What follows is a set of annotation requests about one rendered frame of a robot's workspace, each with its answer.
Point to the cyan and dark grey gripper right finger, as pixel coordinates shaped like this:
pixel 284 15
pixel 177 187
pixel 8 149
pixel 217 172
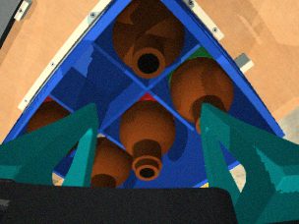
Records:
pixel 271 163

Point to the grey tray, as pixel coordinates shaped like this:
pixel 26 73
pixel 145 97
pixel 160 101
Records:
pixel 7 18

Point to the blue bottle crate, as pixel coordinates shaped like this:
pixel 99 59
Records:
pixel 114 87

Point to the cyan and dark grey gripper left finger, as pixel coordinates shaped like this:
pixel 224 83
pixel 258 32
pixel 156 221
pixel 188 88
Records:
pixel 31 158

